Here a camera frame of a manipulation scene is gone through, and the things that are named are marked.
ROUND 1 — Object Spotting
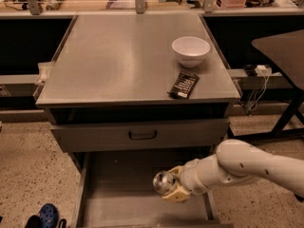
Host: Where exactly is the grey metal drawer cabinet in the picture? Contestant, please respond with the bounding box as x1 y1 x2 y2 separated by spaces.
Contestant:
32 12 242 228

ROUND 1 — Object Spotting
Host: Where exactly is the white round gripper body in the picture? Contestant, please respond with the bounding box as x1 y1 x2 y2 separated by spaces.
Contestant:
180 159 206 196

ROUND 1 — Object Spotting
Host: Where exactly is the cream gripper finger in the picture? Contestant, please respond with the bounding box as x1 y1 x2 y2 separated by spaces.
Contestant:
169 165 182 182
161 182 191 202

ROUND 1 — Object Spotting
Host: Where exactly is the black snack bar packet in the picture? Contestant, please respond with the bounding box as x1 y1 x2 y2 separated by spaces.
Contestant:
168 70 200 99

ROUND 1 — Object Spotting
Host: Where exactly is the white ceramic bowl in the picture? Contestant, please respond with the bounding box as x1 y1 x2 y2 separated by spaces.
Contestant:
172 36 211 67

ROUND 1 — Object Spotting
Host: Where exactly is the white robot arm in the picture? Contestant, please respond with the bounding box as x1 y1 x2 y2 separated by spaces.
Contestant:
153 140 304 202

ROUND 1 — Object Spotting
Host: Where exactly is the closed grey top drawer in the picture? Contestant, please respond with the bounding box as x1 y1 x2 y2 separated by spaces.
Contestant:
51 119 230 152

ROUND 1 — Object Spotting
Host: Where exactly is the black drawer handle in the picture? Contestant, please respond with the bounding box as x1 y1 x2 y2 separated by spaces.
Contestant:
128 130 158 141

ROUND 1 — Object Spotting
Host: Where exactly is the open grey middle drawer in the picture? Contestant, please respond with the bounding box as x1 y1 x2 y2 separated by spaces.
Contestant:
71 147 234 228

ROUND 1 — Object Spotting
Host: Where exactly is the blue croc shoe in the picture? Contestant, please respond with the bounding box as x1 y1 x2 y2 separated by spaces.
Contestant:
38 203 59 228

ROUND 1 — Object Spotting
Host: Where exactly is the crushed 7up soda can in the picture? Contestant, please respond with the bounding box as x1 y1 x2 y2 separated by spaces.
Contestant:
153 171 176 195

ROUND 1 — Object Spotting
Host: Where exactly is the black side table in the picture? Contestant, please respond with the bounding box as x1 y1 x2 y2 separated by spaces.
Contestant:
228 29 304 143

